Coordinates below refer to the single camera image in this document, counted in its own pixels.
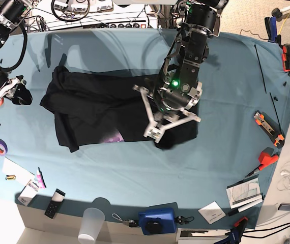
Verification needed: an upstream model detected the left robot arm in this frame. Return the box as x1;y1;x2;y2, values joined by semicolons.
133;1;228;143

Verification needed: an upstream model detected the white booklet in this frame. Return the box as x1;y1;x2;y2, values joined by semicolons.
226;176;261;209

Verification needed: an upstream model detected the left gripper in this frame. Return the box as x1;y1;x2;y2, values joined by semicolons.
132;84;202;142

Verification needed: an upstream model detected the red black clamp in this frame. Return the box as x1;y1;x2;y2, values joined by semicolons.
282;44;290;73

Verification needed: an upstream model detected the purple tape roll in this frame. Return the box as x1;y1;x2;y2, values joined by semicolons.
0;139;8;156

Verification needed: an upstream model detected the black remote control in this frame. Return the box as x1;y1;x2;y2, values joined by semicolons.
44;189;65;219

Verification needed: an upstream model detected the white instruction card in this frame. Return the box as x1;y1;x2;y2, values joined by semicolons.
198;201;226;224

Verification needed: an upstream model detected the white packaged item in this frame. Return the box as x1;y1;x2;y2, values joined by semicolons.
17;180;40;206

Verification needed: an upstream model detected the white paper sheet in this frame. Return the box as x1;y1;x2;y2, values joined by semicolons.
2;158;35;186

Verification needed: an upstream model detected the black t-shirt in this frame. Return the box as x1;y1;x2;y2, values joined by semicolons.
39;65;199;153

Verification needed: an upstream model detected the orange black wire stripper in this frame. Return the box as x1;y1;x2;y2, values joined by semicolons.
254;110;285;149

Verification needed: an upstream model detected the small battery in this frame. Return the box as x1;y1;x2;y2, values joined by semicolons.
6;175;16;180

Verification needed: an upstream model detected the teal table cloth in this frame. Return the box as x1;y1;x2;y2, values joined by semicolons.
0;28;290;228

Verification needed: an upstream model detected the pink glue tube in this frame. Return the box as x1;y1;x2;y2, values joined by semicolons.
37;167;46;189

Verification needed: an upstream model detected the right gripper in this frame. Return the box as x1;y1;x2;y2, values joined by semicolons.
0;77;26;105

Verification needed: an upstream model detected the blue plastic box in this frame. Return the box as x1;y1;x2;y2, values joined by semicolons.
138;207;177;235

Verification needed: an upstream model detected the clear plastic cup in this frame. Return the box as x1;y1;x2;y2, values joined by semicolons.
78;208;105;244

